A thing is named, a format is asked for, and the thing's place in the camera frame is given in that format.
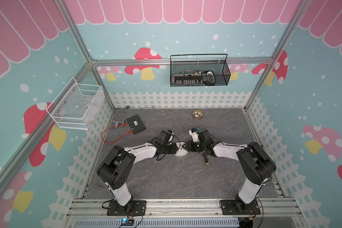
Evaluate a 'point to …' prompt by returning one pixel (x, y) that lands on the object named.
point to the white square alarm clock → (181, 151)
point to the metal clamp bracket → (118, 123)
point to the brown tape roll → (197, 114)
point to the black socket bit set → (188, 79)
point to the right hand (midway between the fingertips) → (183, 146)
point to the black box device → (135, 124)
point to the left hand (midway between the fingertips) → (176, 150)
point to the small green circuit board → (124, 221)
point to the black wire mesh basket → (215, 73)
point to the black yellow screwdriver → (206, 159)
